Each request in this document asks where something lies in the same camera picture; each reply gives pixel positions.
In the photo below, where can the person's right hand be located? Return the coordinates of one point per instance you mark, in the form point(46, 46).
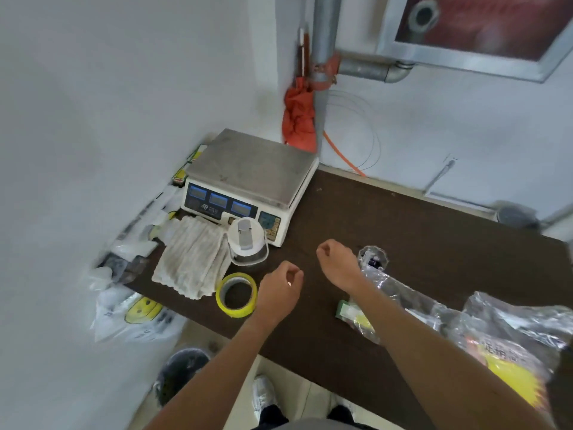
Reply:
point(340, 264)

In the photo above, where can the person's left hand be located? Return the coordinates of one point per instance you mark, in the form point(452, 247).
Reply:
point(279, 293)

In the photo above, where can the small clear round container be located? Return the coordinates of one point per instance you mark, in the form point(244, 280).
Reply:
point(374, 257)

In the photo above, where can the small green box red arrow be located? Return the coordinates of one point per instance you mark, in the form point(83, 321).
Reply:
point(347, 311)

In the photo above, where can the yellow tape roll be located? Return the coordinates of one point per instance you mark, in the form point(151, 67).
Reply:
point(236, 313)

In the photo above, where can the clear bag with white label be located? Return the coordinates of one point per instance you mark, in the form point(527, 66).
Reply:
point(403, 295)

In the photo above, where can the clear jar with white lid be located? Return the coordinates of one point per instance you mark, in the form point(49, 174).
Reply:
point(244, 232)

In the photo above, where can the white ribbed cloth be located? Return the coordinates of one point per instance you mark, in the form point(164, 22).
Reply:
point(192, 259)

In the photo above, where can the clear plastic bag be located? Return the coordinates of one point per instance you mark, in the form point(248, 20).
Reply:
point(528, 317)

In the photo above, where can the clear bag yellow starburst sign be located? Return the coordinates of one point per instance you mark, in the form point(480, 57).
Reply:
point(515, 376)

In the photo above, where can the person's left forearm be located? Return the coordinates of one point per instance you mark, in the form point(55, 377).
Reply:
point(215, 380)

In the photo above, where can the person's right forearm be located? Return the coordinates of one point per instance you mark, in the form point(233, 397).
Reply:
point(438, 367)

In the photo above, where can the person's left white shoe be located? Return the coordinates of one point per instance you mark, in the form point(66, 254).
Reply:
point(264, 394)

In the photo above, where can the person's white shoe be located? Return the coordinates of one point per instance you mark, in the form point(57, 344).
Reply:
point(344, 402)
point(264, 394)

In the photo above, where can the person's right white shoe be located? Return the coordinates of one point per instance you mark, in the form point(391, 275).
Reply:
point(344, 402)

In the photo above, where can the black trash bin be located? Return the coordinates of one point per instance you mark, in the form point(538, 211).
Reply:
point(179, 371)

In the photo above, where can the person's grey shirt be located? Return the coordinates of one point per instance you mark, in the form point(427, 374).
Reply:
point(313, 425)

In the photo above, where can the white electronic scale steel pan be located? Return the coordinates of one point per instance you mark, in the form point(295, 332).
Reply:
point(250, 165)

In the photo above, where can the white bag with yellow smiley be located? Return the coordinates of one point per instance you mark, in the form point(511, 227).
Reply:
point(143, 311)

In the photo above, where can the yellow green packet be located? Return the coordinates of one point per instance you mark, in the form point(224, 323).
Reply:
point(180, 176)

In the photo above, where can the pile of white plastic bags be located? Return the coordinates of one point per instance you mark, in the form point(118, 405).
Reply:
point(130, 248)

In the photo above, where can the white round bin dark lid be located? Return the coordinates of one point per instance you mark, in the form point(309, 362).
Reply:
point(515, 217)

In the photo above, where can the white plastic pipe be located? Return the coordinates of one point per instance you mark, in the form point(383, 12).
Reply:
point(559, 217)

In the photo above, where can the grey metal pipe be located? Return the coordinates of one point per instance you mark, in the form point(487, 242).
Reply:
point(324, 26)

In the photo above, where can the metal framed red cabinet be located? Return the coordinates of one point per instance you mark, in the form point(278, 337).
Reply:
point(492, 22)

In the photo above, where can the grey wall plug with conduit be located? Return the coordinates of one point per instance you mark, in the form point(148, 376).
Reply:
point(449, 164)

